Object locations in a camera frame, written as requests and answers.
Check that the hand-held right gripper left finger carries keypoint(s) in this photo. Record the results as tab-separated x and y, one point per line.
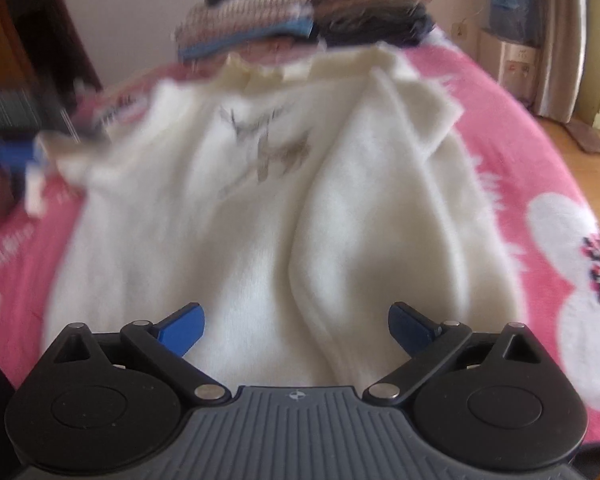
182	330

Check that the folded blue garment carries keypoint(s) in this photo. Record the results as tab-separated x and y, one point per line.
245	40

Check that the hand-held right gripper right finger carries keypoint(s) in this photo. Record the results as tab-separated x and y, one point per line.
410	327

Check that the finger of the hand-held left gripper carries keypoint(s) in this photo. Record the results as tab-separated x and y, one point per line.
15	154

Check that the beige curtain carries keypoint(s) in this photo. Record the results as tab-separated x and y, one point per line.
570	35

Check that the white water dispenser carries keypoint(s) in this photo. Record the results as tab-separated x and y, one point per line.
517	72

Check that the wall socket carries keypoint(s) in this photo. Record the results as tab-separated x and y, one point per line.
461	31

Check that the folded houndstooth knit sweater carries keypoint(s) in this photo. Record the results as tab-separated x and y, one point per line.
240	10

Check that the cream white knit sweater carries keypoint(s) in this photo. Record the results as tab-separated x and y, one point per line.
230	240

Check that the pink floral blanket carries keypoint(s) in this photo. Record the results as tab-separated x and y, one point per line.
505	160

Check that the dark wooden door frame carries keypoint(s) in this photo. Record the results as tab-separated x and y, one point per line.
35	20

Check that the blue covered water bottle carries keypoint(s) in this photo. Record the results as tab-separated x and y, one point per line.
512	0

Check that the brown floor mat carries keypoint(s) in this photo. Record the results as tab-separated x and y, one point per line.
592	137

